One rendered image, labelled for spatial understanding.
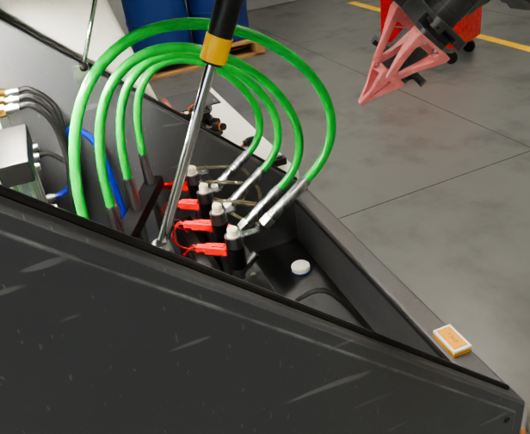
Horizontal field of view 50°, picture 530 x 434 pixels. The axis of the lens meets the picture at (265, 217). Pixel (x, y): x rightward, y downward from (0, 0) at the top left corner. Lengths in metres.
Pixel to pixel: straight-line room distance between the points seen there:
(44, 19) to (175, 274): 0.70
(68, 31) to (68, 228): 0.70
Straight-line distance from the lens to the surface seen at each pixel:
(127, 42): 0.73
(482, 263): 2.65
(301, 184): 0.86
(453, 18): 0.80
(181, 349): 0.49
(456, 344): 0.87
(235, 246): 0.86
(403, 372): 0.64
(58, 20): 1.08
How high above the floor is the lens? 1.57
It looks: 32 degrees down
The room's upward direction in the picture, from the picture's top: 8 degrees counter-clockwise
